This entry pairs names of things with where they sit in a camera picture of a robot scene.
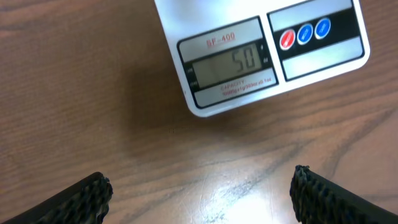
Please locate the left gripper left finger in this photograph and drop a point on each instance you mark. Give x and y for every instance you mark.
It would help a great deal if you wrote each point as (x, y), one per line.
(85, 202)

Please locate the white digital kitchen scale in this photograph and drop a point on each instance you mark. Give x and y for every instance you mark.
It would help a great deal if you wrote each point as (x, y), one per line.
(231, 53)

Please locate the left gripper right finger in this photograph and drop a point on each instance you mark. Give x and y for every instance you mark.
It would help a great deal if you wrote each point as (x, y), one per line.
(318, 200)

